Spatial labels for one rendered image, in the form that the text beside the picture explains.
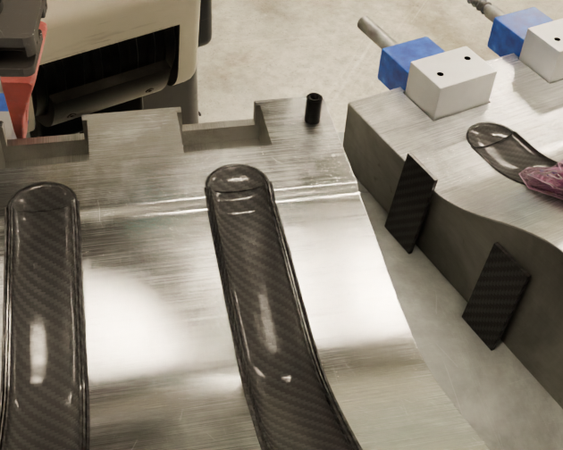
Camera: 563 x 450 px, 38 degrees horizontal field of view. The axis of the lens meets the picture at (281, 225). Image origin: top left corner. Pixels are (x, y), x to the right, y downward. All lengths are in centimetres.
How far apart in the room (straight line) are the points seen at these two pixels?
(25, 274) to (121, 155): 10
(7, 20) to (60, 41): 30
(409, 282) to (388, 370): 16
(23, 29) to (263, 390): 27
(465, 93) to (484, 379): 20
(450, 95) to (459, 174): 7
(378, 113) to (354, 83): 153
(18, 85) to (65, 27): 29
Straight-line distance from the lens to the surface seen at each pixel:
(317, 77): 214
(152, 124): 52
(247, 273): 44
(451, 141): 58
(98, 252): 44
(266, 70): 215
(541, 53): 66
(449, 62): 61
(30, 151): 54
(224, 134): 54
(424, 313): 54
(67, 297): 43
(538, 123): 62
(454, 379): 51
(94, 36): 85
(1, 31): 53
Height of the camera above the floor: 121
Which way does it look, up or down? 45 degrees down
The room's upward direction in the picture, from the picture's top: 4 degrees clockwise
